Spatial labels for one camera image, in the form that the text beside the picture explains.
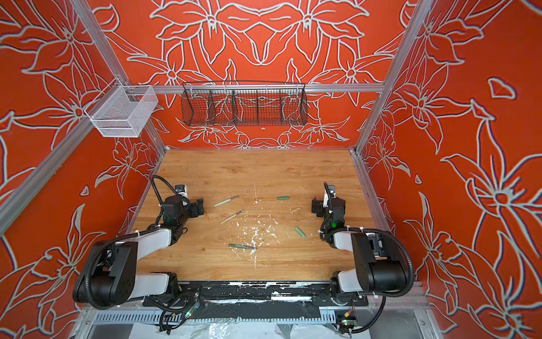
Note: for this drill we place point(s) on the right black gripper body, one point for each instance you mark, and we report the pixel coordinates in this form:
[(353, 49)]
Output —
[(320, 206)]

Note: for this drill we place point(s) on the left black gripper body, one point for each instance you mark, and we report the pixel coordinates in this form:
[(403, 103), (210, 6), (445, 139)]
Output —
[(193, 207)]

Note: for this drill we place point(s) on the light green pen cap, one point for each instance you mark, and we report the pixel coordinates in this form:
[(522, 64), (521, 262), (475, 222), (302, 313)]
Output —
[(300, 233)]

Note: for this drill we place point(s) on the light green pen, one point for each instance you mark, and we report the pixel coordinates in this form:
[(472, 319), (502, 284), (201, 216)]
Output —
[(226, 201)]

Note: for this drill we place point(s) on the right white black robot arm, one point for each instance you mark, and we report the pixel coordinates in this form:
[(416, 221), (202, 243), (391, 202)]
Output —
[(382, 265)]

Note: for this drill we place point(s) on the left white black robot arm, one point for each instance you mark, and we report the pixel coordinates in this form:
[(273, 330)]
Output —
[(110, 276)]

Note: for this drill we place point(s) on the beige pen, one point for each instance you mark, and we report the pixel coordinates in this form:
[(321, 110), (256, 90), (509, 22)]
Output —
[(233, 216)]

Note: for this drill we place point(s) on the dark green pen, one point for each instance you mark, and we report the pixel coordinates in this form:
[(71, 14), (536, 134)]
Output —
[(244, 247)]

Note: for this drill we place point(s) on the clear plastic bin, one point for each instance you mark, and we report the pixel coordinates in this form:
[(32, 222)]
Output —
[(122, 111)]

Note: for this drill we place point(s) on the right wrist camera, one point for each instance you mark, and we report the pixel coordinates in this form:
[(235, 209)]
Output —
[(330, 192)]

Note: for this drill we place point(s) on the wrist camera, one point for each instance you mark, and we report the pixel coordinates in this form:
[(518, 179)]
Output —
[(330, 192), (181, 189)]

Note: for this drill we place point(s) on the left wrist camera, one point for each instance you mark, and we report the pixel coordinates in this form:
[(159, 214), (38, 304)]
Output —
[(181, 189)]

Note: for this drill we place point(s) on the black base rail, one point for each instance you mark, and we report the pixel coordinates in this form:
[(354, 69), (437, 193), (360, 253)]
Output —
[(316, 293)]

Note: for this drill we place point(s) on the black wire basket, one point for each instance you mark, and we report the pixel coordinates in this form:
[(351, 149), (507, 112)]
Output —
[(245, 105)]

